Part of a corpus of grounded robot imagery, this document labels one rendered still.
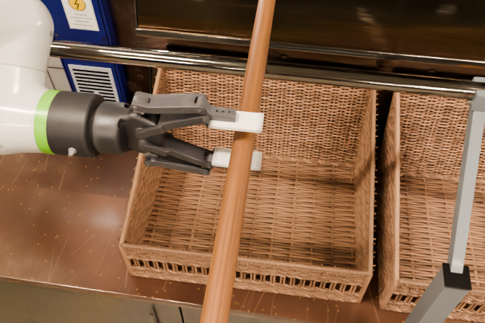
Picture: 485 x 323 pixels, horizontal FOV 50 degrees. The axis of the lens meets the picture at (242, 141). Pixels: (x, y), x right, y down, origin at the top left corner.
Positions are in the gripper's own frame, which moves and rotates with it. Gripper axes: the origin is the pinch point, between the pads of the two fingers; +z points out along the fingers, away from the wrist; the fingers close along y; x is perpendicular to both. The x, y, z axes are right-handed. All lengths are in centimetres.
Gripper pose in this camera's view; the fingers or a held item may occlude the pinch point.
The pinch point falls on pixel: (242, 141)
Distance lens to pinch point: 71.7
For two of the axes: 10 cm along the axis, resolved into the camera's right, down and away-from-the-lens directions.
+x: -1.3, 7.7, -6.2
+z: 9.9, 1.0, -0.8
